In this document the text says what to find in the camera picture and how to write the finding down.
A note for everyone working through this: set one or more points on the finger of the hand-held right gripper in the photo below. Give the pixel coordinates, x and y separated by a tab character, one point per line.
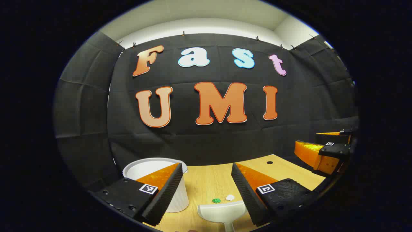
334	138
334	149

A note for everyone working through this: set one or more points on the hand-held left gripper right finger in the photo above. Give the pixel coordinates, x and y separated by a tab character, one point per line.
248	196

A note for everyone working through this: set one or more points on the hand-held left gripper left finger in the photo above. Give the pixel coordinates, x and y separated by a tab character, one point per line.
162	196

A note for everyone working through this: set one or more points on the white paper ball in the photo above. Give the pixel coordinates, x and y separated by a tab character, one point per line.
230	197

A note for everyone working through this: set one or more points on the white plastic dustpan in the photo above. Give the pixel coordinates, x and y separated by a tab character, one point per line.
222	211

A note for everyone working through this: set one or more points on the green paper ball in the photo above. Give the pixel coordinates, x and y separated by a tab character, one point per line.
216	200

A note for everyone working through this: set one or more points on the white ribbed garbage bin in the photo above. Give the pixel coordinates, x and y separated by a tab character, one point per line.
151	166

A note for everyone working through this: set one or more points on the wooden desktop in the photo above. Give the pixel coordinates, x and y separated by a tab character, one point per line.
209	180

